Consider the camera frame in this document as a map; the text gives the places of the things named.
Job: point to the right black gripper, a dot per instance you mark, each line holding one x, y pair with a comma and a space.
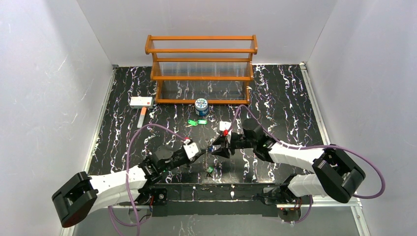
230, 144

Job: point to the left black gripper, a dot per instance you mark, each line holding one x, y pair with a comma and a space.
202, 152

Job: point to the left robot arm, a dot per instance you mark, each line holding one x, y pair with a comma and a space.
147, 173

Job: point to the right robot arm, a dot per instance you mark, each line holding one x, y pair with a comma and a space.
332, 172

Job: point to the blue round jar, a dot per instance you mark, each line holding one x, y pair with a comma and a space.
201, 107

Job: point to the orange white tube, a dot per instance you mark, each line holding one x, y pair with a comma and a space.
141, 117

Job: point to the white red small box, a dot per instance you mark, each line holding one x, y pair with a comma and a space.
138, 102

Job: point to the orange wooden shelf rack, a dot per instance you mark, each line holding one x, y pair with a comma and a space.
202, 64

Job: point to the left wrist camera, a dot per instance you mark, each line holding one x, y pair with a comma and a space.
191, 148

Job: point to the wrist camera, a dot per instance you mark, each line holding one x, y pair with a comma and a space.
191, 148
224, 128

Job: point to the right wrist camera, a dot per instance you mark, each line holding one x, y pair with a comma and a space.
224, 128

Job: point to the aluminium frame rail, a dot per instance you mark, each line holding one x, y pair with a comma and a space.
211, 195

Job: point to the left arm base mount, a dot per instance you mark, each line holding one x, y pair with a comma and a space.
152, 197

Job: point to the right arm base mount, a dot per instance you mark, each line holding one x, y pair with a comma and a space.
278, 198

